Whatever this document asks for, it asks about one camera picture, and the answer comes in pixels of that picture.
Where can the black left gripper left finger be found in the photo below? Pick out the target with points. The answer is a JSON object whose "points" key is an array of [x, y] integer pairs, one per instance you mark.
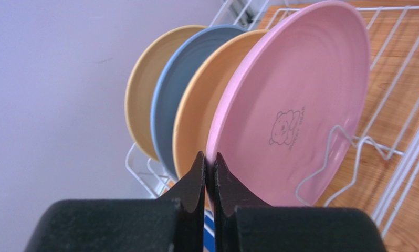
{"points": [[172, 222]]}

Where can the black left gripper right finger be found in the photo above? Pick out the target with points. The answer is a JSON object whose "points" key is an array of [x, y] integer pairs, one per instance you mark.
{"points": [[244, 222]]}

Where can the orange plate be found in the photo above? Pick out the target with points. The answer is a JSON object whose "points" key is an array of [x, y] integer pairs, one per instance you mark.
{"points": [[202, 95]]}

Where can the pink plate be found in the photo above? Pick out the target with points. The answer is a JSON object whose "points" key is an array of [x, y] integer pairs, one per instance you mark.
{"points": [[284, 120]]}

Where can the blue folder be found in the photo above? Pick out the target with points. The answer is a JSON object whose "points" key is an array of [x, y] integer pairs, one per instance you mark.
{"points": [[209, 240]]}

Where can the yellow plate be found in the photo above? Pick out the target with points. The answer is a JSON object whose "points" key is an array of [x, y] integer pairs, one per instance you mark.
{"points": [[142, 82]]}

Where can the blue plate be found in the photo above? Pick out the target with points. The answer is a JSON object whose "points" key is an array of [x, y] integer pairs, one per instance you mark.
{"points": [[172, 82]]}

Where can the white wire dish rack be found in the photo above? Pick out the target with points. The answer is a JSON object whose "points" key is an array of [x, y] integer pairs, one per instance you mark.
{"points": [[380, 171]]}

